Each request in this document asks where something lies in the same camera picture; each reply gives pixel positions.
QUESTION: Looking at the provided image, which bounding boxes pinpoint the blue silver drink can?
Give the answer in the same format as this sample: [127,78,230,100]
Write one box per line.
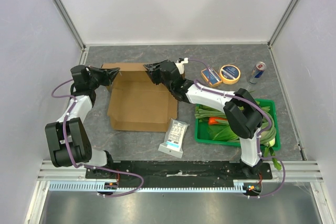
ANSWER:
[248,61,266,84]

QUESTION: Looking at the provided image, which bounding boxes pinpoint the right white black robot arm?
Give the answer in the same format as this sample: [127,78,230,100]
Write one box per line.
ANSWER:
[144,58,267,179]

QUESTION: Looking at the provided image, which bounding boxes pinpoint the white plastic packet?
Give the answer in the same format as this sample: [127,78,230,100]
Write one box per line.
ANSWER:
[158,119,189,158]

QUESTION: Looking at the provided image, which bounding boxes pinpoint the right aluminium frame post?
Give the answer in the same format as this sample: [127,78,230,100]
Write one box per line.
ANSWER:
[267,0,300,49]

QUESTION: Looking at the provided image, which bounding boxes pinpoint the aluminium frame post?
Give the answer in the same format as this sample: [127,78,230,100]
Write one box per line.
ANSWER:
[52,0,86,50]
[267,0,300,49]

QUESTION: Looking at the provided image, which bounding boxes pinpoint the left aluminium frame post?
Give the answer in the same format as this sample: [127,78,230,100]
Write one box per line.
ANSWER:
[52,0,86,50]

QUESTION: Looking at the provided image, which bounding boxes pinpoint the grey slotted cable duct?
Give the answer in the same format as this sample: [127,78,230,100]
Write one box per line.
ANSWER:
[48,181,256,193]

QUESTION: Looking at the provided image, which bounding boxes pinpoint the brown cardboard box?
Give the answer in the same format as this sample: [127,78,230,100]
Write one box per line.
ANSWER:
[102,62,178,132]

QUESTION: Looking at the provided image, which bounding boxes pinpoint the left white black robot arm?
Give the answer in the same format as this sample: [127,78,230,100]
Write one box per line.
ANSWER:
[45,65,120,178]

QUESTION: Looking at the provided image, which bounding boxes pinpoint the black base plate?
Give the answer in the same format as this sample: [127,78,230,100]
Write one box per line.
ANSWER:
[85,160,272,183]

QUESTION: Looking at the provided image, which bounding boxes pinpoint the orange carrot piece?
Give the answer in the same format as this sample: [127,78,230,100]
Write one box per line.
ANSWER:
[208,116,228,125]

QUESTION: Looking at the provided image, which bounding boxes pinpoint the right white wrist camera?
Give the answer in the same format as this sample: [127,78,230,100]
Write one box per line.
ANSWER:
[175,57,188,74]

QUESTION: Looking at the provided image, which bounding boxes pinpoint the aluminium front rail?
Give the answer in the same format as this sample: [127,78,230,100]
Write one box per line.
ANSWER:
[37,161,323,182]

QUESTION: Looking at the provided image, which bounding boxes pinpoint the yellow tape roll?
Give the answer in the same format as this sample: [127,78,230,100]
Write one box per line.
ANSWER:
[219,65,241,85]

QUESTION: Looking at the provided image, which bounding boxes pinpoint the green bean bundle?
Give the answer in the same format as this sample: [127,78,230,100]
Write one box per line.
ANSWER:
[194,104,279,146]

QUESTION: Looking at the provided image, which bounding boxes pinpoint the green plastic tray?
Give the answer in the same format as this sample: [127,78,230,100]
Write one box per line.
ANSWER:
[194,98,281,152]

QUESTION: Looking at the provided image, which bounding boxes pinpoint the leafy green vegetable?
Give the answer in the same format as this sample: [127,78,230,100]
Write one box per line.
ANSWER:
[207,125,239,142]

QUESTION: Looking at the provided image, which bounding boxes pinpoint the orange blue rectangular box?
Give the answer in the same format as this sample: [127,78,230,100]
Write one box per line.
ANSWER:
[201,68,222,88]

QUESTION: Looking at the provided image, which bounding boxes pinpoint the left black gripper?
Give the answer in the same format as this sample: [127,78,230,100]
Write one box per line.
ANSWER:
[88,67,120,90]

